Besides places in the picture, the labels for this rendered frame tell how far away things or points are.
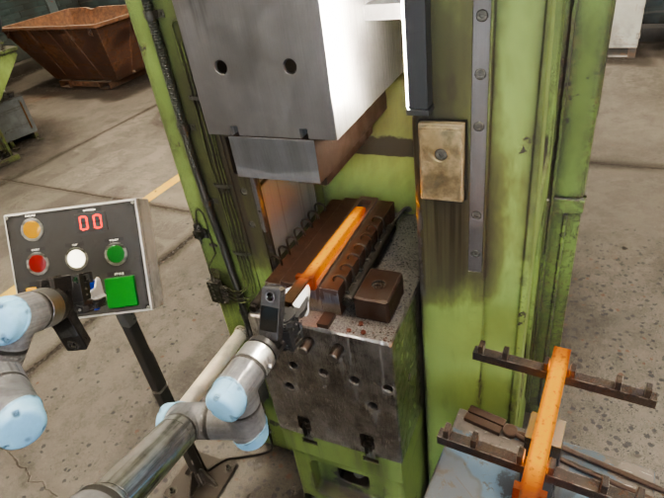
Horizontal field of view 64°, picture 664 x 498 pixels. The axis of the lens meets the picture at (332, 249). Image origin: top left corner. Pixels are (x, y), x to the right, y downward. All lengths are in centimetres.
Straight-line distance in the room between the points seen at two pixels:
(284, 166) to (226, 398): 47
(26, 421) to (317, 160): 66
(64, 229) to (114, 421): 128
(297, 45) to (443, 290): 67
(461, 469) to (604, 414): 117
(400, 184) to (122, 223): 78
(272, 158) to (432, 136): 33
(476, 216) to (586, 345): 148
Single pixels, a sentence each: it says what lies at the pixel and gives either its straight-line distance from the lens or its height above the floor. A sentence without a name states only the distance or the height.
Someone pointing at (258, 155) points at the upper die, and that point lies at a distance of 112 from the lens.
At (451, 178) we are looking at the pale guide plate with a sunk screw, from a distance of 111.
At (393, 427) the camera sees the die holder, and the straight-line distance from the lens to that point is 141.
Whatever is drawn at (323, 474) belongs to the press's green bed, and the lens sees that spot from 187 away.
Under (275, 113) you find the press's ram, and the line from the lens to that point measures 105.
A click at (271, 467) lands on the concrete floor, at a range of 216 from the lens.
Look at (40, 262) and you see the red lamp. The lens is 149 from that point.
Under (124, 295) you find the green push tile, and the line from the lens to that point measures 140.
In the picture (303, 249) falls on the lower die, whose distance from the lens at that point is 140.
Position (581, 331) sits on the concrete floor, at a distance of 262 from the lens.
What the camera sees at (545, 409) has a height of 99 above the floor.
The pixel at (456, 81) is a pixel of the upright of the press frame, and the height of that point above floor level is 143.
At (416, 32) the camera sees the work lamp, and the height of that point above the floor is 153.
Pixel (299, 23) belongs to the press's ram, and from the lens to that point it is 97.
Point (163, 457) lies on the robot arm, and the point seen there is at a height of 99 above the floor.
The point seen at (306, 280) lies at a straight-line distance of 122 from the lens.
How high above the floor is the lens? 175
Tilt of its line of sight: 34 degrees down
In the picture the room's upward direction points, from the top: 9 degrees counter-clockwise
